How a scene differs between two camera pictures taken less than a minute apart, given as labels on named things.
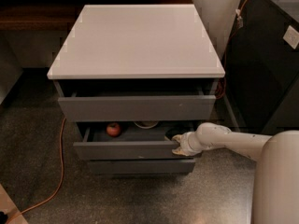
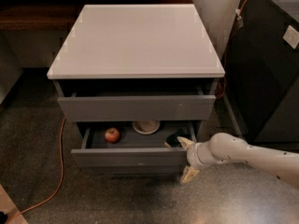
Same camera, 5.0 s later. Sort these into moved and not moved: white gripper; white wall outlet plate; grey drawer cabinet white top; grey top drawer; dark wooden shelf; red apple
Moved: white gripper; red apple
Not moved: dark wooden shelf; grey top drawer; grey drawer cabinet white top; white wall outlet plate
